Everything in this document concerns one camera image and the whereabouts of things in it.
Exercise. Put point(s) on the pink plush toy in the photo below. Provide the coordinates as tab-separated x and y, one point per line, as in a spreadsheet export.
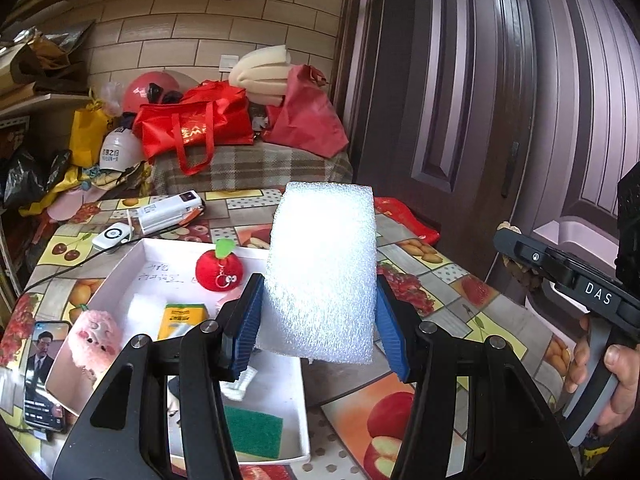
95	335

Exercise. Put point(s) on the white helmet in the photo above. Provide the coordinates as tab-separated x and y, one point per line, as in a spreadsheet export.
120	150

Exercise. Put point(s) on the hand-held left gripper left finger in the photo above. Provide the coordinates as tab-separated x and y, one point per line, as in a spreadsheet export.
242	325

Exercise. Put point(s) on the white wall switch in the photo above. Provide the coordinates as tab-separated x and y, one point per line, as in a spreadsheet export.
230	62

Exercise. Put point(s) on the white cardboard box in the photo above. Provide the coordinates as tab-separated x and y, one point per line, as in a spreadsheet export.
160	270

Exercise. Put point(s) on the plaid cloth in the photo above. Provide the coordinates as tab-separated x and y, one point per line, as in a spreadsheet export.
260	170

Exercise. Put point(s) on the pink helmet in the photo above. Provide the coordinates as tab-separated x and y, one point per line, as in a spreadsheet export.
145	90

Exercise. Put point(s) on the white fabric piece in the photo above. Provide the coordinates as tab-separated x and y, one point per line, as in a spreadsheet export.
240	382

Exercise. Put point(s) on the large white foam block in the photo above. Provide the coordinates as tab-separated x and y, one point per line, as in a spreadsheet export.
320	270

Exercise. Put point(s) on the black plastic bag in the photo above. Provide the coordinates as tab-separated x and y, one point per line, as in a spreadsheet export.
25	175

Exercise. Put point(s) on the black smartphone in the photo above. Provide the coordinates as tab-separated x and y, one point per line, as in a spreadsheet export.
45	375

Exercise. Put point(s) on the white power bank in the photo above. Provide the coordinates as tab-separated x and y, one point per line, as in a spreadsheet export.
165	210

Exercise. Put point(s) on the red tote bag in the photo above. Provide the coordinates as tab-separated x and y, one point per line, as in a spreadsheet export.
195	125

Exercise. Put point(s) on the yellow labelled packet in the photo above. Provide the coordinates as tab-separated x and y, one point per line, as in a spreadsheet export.
182	317

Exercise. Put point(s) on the white round-button device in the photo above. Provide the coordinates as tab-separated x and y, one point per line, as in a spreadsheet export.
111	235

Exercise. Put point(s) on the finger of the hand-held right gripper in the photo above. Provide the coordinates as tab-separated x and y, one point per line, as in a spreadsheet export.
565	272

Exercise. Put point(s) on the red plastic bag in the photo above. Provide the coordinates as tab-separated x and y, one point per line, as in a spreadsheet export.
310	115

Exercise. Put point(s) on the person's right hand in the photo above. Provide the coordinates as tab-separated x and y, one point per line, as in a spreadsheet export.
580	360

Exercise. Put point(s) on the metal storage shelf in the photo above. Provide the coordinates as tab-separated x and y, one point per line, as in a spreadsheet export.
50	99

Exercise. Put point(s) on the red apple plush toy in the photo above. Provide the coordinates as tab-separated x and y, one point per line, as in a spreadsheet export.
215	270

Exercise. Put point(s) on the yellow paper bag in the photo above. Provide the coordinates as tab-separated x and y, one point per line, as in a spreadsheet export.
85	135

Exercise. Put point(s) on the brown paper bags pile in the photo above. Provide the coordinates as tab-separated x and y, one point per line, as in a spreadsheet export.
40	60

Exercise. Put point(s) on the red bag with gold print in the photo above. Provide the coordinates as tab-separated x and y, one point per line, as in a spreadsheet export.
405	215

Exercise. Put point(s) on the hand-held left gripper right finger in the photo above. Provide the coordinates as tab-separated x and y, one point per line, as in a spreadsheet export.
395	332

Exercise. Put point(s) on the clear plastic bag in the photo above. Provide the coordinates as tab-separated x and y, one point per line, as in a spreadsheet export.
110	97

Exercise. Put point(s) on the cream foam roll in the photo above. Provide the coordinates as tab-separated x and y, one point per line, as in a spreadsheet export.
260	70

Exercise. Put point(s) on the green scouring pad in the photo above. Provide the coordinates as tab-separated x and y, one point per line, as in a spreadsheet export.
255	432

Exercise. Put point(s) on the fruit print tablecloth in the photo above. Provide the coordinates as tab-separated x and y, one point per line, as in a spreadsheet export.
450	280

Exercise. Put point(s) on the pink cloth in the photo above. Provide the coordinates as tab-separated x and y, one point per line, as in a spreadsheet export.
75	205

